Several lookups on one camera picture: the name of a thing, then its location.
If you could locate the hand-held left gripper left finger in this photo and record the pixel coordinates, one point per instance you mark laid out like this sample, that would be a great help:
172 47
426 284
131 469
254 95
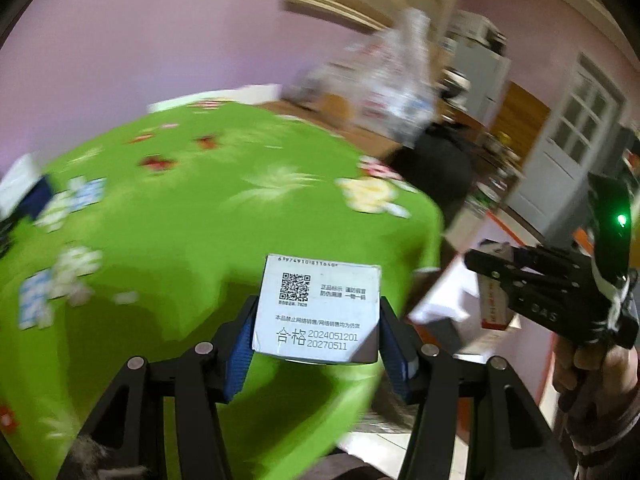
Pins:
242 356

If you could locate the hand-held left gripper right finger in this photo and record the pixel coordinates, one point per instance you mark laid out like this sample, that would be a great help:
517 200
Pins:
395 357

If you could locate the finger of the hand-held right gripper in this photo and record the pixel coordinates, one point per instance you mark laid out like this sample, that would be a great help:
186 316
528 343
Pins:
505 272
545 259

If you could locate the red and white box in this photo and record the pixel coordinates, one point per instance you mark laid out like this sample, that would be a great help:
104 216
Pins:
495 312

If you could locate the white printed cardboard box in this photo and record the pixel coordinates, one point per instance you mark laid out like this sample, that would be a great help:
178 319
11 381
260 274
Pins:
315 305

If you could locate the person's right forearm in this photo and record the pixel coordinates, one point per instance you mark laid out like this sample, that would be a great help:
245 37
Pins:
610 452

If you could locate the person's right hand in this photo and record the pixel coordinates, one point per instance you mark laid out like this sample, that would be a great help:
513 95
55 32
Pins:
590 380

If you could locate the white paper sheet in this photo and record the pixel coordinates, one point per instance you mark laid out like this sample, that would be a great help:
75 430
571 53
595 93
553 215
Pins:
447 295

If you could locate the white panelled door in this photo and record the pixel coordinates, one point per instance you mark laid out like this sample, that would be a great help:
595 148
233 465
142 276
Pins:
565 150

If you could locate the green printed blanket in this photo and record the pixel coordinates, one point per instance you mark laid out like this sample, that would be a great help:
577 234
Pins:
200 240

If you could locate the black bag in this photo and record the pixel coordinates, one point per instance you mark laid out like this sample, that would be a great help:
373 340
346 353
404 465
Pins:
435 160

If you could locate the brown wooden panel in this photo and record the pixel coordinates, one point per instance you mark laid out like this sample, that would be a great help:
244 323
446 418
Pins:
520 115

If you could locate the white refrigerator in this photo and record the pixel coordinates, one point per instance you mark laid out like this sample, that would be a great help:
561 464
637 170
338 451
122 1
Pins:
480 80

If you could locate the clear plastic bag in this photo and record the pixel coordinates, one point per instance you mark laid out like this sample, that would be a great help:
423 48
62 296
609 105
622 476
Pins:
400 75

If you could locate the grey box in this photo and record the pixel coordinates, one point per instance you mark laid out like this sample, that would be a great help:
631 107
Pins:
477 30

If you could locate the wooden wall shelf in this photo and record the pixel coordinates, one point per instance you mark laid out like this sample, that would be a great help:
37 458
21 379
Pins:
325 2

